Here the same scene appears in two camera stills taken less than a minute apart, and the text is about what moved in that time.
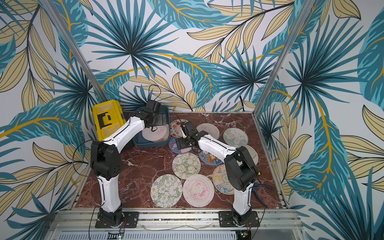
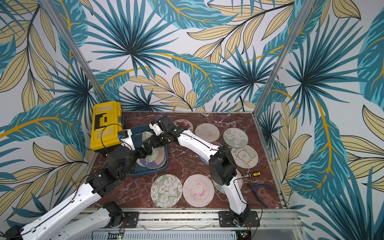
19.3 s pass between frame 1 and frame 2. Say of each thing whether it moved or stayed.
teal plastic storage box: moved
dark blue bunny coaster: moved
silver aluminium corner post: stayed
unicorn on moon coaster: stayed
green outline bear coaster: moved
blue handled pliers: stayed
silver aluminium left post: stayed
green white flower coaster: stayed
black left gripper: moved
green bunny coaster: stayed
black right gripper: moved
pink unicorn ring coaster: stayed
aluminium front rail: stayed
